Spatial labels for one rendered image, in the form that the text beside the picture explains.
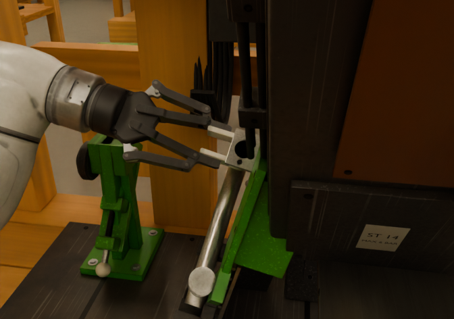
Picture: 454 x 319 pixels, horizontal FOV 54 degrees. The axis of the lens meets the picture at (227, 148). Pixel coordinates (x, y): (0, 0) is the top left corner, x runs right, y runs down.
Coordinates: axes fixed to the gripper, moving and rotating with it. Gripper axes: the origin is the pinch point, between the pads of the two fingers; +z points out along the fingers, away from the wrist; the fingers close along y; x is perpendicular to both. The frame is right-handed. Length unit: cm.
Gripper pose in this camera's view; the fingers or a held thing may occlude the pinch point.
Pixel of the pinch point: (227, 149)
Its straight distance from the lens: 65.6
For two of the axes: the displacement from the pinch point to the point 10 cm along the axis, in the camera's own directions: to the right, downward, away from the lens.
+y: 3.1, -9.1, 2.6
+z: 9.5, 3.1, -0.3
